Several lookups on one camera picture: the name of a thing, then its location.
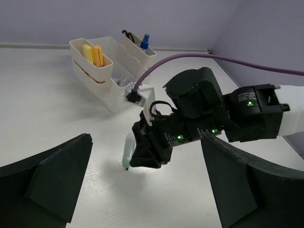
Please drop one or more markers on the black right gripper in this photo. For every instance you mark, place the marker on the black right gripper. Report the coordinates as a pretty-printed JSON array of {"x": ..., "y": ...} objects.
[{"x": 154, "y": 143}]

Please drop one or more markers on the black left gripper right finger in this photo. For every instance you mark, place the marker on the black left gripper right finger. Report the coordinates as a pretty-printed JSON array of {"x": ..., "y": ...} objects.
[{"x": 251, "y": 192}]

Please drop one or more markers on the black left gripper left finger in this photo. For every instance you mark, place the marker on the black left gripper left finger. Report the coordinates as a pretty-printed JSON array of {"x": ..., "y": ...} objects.
[{"x": 41, "y": 191}]

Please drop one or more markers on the green highlighter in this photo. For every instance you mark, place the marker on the green highlighter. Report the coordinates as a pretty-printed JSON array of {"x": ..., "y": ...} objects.
[{"x": 129, "y": 148}]

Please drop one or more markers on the clear blue spray bottle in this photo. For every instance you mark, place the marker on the clear blue spray bottle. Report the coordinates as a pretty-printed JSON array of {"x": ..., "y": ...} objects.
[{"x": 145, "y": 42}]

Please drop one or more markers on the orange highlighter cap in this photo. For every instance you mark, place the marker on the orange highlighter cap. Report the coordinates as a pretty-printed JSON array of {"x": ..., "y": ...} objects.
[{"x": 98, "y": 56}]

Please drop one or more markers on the yellow highlighter cap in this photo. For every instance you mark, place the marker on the yellow highlighter cap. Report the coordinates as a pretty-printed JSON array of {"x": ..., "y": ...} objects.
[{"x": 88, "y": 52}]

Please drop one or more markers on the black handled scissors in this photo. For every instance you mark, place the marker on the black handled scissors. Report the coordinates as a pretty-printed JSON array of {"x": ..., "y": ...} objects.
[{"x": 129, "y": 35}]

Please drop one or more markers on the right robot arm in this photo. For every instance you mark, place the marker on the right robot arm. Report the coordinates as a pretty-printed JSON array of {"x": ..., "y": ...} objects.
[{"x": 199, "y": 108}]

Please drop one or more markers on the paperclip jar near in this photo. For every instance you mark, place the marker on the paperclip jar near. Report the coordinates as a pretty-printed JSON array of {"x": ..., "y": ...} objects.
[{"x": 120, "y": 81}]

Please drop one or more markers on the white perforated basket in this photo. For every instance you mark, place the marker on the white perforated basket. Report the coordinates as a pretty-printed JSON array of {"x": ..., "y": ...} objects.
[{"x": 129, "y": 63}]

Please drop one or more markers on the cream divided organizer far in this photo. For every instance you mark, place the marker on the cream divided organizer far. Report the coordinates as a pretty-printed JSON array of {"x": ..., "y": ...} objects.
[{"x": 145, "y": 58}]

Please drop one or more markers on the cream divided side organizer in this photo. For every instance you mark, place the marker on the cream divided side organizer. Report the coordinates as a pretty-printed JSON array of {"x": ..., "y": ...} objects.
[{"x": 96, "y": 79}]

